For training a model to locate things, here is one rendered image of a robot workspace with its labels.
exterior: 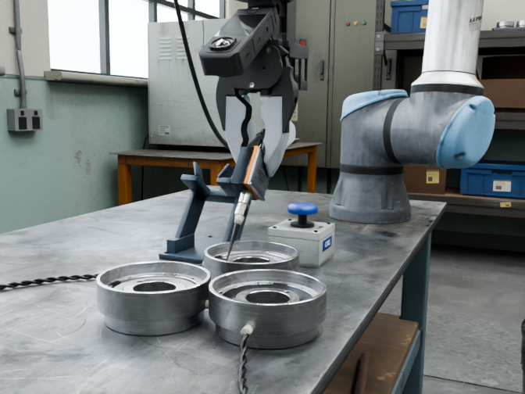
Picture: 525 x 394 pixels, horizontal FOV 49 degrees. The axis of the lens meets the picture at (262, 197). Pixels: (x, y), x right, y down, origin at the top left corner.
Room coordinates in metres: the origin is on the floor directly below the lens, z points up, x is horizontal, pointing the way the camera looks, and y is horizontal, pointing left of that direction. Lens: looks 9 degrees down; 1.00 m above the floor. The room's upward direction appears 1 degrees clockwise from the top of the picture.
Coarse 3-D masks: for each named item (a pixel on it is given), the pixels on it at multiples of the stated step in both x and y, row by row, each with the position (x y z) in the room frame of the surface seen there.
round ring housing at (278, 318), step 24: (216, 288) 0.51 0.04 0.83; (264, 288) 0.52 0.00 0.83; (312, 288) 0.52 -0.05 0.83; (216, 312) 0.47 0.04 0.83; (240, 312) 0.45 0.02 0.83; (264, 312) 0.44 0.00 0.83; (288, 312) 0.45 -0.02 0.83; (312, 312) 0.46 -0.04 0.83; (240, 336) 0.46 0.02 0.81; (264, 336) 0.45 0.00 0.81; (288, 336) 0.45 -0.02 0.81; (312, 336) 0.47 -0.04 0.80
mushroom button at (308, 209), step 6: (294, 204) 0.74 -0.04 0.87; (300, 204) 0.74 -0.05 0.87; (306, 204) 0.74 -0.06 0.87; (312, 204) 0.74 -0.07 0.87; (288, 210) 0.74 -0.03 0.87; (294, 210) 0.73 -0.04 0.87; (300, 210) 0.73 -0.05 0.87; (306, 210) 0.73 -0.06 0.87; (312, 210) 0.73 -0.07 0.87; (300, 216) 0.74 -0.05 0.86; (306, 216) 0.74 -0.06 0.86; (300, 222) 0.74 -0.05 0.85; (306, 222) 0.74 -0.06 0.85
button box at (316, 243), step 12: (276, 228) 0.72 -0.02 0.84; (288, 228) 0.73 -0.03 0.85; (300, 228) 0.73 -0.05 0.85; (312, 228) 0.73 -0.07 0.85; (324, 228) 0.73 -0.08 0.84; (276, 240) 0.72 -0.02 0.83; (288, 240) 0.72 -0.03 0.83; (300, 240) 0.71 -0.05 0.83; (312, 240) 0.70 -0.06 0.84; (324, 240) 0.72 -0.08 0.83; (300, 252) 0.71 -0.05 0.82; (312, 252) 0.70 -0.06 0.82; (324, 252) 0.72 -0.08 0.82; (300, 264) 0.71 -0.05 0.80; (312, 264) 0.70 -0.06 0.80
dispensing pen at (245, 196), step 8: (256, 136) 0.68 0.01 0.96; (240, 152) 0.65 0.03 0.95; (248, 152) 0.65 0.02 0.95; (240, 160) 0.64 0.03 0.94; (248, 160) 0.64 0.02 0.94; (240, 168) 0.64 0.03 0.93; (232, 176) 0.63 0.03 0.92; (240, 176) 0.63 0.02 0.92; (232, 184) 0.63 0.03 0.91; (240, 184) 0.63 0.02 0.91; (240, 192) 0.65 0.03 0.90; (248, 192) 0.63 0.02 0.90; (240, 200) 0.63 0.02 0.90; (248, 200) 0.63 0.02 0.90; (240, 208) 0.62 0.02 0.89; (240, 216) 0.62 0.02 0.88; (240, 224) 0.62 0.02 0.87; (232, 240) 0.61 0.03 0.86
